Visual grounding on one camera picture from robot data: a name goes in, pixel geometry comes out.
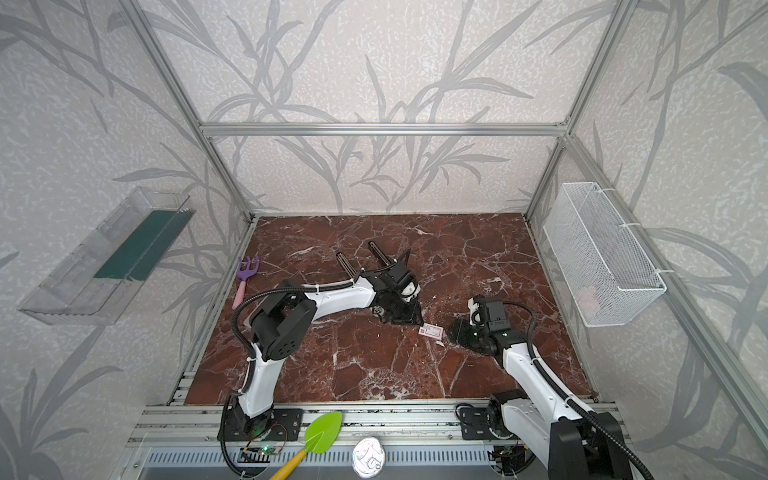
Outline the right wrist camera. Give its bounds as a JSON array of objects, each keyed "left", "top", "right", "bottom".
[{"left": 468, "top": 296, "right": 511, "bottom": 333}]

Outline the crumpled white paper cup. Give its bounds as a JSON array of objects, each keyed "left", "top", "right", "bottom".
[{"left": 352, "top": 437, "right": 386, "bottom": 479}]

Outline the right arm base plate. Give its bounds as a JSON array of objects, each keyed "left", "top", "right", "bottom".
[{"left": 454, "top": 403, "right": 495, "bottom": 441}]

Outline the green plastic toy shovel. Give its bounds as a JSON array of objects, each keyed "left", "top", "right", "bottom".
[{"left": 271, "top": 411, "right": 343, "bottom": 480}]

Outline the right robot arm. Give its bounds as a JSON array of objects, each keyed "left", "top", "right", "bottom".
[{"left": 449, "top": 318, "right": 654, "bottom": 479}]

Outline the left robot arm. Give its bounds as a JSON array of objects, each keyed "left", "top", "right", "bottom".
[{"left": 223, "top": 272, "right": 424, "bottom": 439}]

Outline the purple pink toy rake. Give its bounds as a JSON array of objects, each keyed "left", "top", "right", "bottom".
[{"left": 232, "top": 255, "right": 261, "bottom": 309}]

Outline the aluminium front rail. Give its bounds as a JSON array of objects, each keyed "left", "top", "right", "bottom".
[{"left": 122, "top": 400, "right": 631, "bottom": 448}]

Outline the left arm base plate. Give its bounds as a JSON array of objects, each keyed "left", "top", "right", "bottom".
[{"left": 217, "top": 405, "right": 304, "bottom": 442}]

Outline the white red staple box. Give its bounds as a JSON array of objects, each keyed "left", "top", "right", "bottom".
[{"left": 418, "top": 324, "right": 444, "bottom": 341}]

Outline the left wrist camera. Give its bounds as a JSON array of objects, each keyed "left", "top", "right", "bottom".
[{"left": 379, "top": 260, "right": 420, "bottom": 302}]

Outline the beige stapler black cap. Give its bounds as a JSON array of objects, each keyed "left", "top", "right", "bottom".
[{"left": 336, "top": 252, "right": 359, "bottom": 282}]

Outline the white wire mesh basket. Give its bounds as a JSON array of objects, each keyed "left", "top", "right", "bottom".
[{"left": 544, "top": 182, "right": 667, "bottom": 328}]

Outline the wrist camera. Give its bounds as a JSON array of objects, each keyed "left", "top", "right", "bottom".
[
  {"left": 379, "top": 260, "right": 420, "bottom": 302},
  {"left": 468, "top": 296, "right": 511, "bottom": 333}
]

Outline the clear plastic wall tray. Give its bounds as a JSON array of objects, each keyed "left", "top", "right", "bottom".
[{"left": 19, "top": 187, "right": 196, "bottom": 326}]

